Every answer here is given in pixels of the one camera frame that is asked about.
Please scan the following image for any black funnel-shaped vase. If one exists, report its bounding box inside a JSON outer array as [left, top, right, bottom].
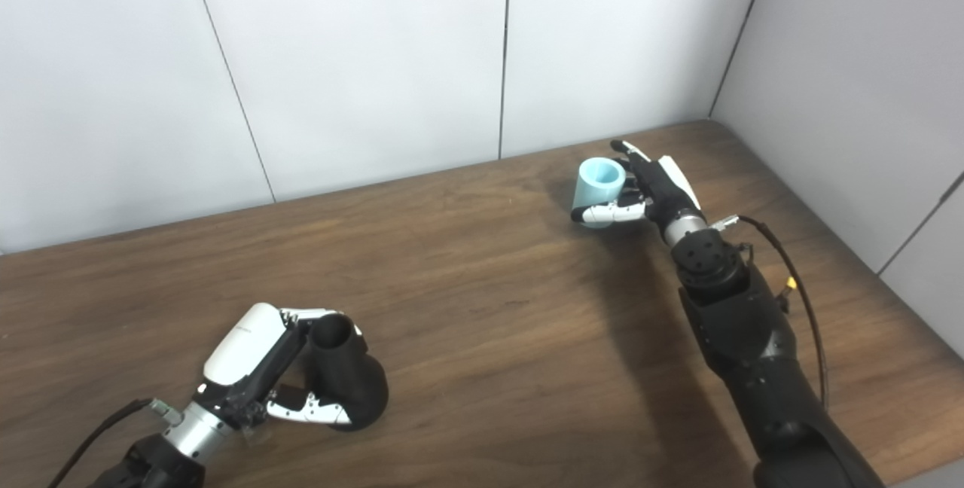
[[300, 313, 390, 432]]

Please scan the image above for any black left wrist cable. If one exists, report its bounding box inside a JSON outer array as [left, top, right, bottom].
[[47, 397, 186, 488]]

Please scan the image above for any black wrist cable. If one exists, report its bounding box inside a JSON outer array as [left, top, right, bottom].
[[47, 397, 186, 488], [708, 214, 830, 410]]

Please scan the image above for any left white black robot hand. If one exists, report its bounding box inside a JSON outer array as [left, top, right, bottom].
[[194, 303, 365, 432]]

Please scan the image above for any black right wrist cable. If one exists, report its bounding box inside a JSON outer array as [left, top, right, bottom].
[[708, 214, 830, 410]]

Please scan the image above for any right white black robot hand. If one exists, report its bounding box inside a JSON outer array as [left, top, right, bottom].
[[570, 139, 709, 242]]

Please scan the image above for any light blue cylinder cup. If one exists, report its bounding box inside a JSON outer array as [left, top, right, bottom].
[[572, 157, 629, 230]]

